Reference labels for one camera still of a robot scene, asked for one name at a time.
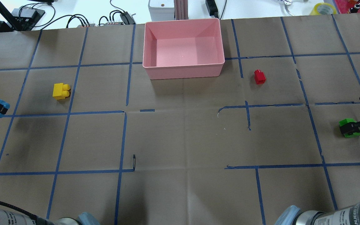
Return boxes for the green toy block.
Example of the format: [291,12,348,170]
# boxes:
[338,118,360,138]

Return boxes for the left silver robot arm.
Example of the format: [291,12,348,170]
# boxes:
[0,99,99,225]

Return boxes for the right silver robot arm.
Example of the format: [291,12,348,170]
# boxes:
[275,98,360,225]

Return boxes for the pink plastic box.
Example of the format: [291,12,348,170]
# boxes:
[142,18,225,80]

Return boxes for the yellow toy block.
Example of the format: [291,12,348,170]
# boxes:
[52,83,71,101]

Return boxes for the brown paper table cover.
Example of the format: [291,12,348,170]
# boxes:
[0,14,360,225]

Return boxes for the red toy block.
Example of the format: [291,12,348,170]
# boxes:
[254,69,266,85]

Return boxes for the yellow tape roll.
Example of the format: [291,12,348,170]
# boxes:
[309,2,337,16]

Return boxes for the black power adapter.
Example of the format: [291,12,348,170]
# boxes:
[205,0,218,18]

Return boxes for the white cube device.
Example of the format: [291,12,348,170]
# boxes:
[148,0,175,22]

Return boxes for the black camera stand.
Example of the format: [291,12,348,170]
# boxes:
[0,1,45,31]

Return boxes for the aluminium frame post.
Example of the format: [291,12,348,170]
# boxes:
[174,0,189,20]

